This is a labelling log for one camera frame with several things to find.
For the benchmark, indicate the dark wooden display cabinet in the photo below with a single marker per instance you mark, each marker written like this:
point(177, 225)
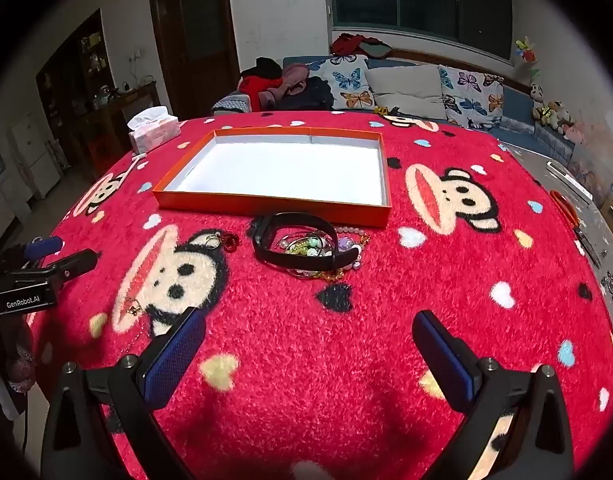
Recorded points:
point(81, 75)

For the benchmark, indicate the red clothes on sill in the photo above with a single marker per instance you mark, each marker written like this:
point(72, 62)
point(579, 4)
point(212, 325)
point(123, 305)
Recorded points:
point(356, 44)

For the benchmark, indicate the pink tissue box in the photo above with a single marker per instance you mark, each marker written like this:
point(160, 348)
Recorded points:
point(156, 132)

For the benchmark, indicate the red garment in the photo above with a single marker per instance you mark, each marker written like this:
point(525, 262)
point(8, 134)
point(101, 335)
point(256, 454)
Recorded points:
point(261, 91)

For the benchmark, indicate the red monkey printed blanket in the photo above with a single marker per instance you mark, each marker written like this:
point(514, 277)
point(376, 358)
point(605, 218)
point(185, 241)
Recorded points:
point(336, 360)

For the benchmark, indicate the dark window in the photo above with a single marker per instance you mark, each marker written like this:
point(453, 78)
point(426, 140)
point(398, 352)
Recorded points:
point(426, 0)

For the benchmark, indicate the orange cardboard box tray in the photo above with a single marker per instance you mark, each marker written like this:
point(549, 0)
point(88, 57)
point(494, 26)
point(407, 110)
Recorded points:
point(286, 170)

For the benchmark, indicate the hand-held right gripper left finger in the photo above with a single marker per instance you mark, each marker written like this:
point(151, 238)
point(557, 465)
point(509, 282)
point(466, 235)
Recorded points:
point(174, 355)

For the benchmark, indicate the pile of plush toys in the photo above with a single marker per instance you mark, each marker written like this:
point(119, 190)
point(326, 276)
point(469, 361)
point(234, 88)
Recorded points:
point(554, 112)

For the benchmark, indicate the white cabinet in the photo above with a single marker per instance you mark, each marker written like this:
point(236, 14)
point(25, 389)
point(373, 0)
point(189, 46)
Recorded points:
point(34, 155)

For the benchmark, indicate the dark bag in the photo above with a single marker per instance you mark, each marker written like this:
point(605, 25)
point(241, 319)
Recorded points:
point(311, 95)

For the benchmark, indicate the grey pillow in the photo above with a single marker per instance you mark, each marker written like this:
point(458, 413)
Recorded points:
point(406, 90)

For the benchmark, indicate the colourful flower decoration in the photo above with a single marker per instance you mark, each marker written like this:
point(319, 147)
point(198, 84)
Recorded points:
point(526, 52)

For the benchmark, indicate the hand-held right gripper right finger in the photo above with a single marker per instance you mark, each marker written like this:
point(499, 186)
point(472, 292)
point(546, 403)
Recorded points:
point(439, 355)

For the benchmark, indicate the dark wooden door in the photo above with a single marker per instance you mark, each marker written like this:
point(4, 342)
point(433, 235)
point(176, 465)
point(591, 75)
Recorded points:
point(196, 35)

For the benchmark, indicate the black garment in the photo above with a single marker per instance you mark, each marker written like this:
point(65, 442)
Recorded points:
point(267, 66)

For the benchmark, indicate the black smart band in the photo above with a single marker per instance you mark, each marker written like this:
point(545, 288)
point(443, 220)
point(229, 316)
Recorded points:
point(296, 260)

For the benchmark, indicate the blue sofa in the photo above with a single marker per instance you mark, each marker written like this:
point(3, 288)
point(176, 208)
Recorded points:
point(519, 105)

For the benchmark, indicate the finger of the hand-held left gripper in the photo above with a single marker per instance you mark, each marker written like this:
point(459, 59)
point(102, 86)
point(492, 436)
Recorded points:
point(76, 262)
point(44, 246)

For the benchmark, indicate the butterfly print pillow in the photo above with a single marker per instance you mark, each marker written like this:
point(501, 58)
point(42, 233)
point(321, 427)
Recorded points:
point(471, 97)
point(346, 82)

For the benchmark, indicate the yellow black toy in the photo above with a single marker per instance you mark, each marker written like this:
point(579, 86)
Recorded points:
point(384, 110)

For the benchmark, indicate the pink garment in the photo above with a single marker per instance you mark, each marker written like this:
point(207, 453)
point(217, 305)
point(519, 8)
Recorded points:
point(292, 82)

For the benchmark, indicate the wooden side table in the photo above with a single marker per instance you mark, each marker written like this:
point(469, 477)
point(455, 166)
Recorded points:
point(121, 115)

